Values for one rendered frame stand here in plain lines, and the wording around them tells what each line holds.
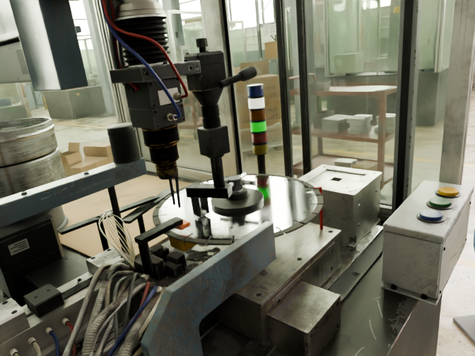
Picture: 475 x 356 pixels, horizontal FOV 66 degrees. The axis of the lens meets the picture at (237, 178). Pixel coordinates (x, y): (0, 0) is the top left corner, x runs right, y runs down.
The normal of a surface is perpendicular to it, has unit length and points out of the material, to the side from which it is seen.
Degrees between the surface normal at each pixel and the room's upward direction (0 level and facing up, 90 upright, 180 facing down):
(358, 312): 0
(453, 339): 0
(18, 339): 90
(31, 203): 90
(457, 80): 90
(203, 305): 90
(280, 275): 0
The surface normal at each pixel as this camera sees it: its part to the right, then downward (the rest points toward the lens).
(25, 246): 0.76, 0.14
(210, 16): -0.64, 0.31
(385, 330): -0.10, -0.94
